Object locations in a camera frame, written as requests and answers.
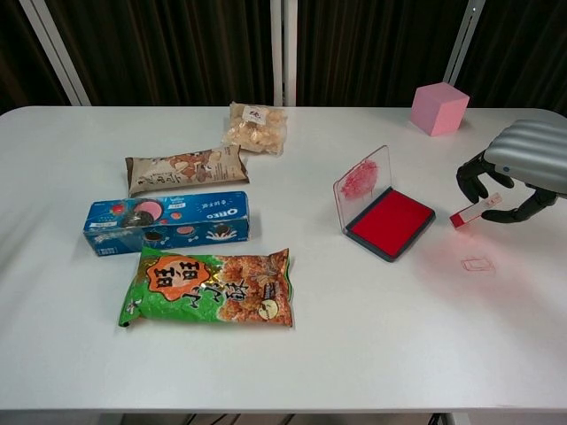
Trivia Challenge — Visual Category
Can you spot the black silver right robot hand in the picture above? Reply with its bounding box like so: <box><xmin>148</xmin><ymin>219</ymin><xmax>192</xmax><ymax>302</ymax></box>
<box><xmin>455</xmin><ymin>118</ymin><xmax>567</xmax><ymax>225</ymax></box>

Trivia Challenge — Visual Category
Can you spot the red white stamp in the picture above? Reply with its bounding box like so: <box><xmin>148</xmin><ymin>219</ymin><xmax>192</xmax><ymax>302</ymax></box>
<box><xmin>448</xmin><ymin>192</ymin><xmax>504</xmax><ymax>230</ymax></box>

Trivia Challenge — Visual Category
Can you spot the pink foam cube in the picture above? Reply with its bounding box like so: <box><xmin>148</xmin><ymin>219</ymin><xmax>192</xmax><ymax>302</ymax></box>
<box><xmin>408</xmin><ymin>81</ymin><xmax>471</xmax><ymax>137</ymax></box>

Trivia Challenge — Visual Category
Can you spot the red ink pad clear lid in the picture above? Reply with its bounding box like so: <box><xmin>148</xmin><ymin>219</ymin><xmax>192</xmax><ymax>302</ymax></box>
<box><xmin>331</xmin><ymin>143</ymin><xmax>437</xmax><ymax>265</ymax></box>

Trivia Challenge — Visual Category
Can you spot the clear bag of pale snacks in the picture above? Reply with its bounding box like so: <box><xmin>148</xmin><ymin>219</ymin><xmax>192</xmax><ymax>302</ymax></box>
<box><xmin>221</xmin><ymin>101</ymin><xmax>290</xmax><ymax>157</ymax></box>

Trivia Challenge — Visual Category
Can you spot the brown beige snack pack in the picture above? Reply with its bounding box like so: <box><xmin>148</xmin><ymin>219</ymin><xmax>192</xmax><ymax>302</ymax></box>
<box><xmin>124</xmin><ymin>145</ymin><xmax>252</xmax><ymax>198</ymax></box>

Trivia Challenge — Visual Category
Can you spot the green orange rice cracker bag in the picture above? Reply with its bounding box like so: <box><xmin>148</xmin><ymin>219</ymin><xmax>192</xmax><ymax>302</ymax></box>
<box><xmin>116</xmin><ymin>245</ymin><xmax>298</xmax><ymax>331</ymax></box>

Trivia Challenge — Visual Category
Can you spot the dark brown curtain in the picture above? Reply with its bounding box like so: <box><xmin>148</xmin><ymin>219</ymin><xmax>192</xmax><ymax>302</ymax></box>
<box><xmin>0</xmin><ymin>0</ymin><xmax>567</xmax><ymax>117</ymax></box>

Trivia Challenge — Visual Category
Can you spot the blue Oreo cookie box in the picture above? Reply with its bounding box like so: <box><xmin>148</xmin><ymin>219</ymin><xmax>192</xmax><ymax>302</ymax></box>
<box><xmin>82</xmin><ymin>190</ymin><xmax>252</xmax><ymax>259</ymax></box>

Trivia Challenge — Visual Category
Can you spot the white slanted frame post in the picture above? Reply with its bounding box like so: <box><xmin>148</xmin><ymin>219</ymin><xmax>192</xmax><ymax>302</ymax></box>
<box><xmin>442</xmin><ymin>0</ymin><xmax>485</xmax><ymax>86</ymax></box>
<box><xmin>18</xmin><ymin>0</ymin><xmax>92</xmax><ymax>107</ymax></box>

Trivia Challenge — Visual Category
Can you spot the white upright frame post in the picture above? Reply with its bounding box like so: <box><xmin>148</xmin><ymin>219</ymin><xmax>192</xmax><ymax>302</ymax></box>
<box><xmin>269</xmin><ymin>0</ymin><xmax>299</xmax><ymax>107</ymax></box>

